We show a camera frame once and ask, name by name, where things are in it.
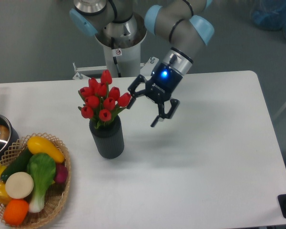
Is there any dark green cucumber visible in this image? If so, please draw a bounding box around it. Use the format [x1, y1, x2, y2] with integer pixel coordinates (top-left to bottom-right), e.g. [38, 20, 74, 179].
[0, 148, 33, 182]

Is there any purple red onion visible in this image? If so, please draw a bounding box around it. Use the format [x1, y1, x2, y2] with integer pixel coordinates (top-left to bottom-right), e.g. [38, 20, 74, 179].
[54, 164, 68, 184]

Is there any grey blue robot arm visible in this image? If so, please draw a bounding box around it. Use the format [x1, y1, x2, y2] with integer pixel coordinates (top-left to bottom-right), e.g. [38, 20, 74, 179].
[127, 0, 215, 127]

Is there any yellow bell pepper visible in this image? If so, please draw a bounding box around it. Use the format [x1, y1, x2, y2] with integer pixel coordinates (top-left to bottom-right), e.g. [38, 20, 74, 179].
[0, 181, 12, 205]

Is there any woven wicker basket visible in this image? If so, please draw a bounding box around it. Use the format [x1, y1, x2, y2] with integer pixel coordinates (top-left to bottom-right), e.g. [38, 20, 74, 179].
[0, 133, 71, 229]

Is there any orange fruit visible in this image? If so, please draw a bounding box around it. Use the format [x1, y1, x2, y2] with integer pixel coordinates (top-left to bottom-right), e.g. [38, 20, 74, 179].
[3, 199, 29, 226]

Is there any red tulip bouquet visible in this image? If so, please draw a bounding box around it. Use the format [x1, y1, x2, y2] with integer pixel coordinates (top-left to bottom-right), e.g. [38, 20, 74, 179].
[78, 70, 131, 129]

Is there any green bok choy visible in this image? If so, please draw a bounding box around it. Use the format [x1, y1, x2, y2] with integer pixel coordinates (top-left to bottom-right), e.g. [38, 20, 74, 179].
[27, 153, 56, 213]

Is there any dark grey ribbed vase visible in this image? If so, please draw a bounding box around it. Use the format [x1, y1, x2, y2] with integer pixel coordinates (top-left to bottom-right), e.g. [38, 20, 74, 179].
[89, 116, 124, 159]

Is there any cream round radish slice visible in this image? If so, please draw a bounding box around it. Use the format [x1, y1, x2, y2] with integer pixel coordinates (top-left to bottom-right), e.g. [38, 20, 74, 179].
[5, 172, 34, 199]

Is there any yellow squash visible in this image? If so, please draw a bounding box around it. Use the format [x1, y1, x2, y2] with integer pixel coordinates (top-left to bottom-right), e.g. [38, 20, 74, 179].
[27, 136, 65, 163]

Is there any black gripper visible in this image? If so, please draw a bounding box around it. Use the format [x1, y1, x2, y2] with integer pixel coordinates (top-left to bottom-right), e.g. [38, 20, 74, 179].
[126, 61, 184, 128]

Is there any blue plastic bag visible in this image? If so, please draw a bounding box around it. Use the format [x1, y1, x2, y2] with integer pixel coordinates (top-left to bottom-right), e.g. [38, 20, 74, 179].
[250, 0, 286, 39]

